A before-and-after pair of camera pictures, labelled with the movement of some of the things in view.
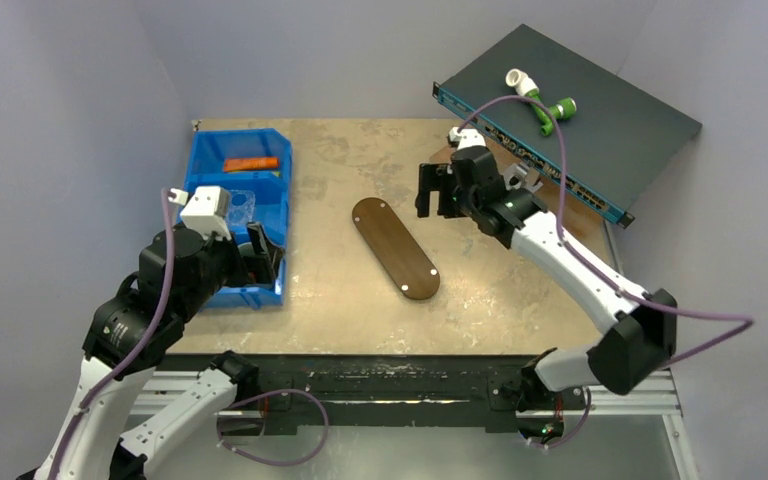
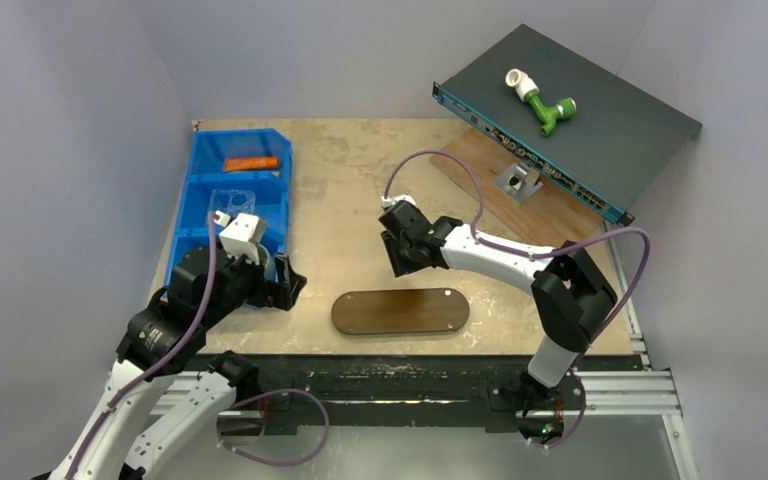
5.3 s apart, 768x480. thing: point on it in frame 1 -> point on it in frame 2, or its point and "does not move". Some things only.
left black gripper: x=251 y=266 -> x=281 y=294
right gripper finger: x=448 y=206 -> x=428 y=254
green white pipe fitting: x=526 y=87 does not move
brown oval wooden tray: x=395 y=249 -> x=400 y=311
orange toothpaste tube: x=240 y=164 does not move
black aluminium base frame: x=382 y=393 does not move
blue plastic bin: x=255 y=166 does not move
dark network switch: x=615 y=149 does not move
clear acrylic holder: x=241 y=210 does not move
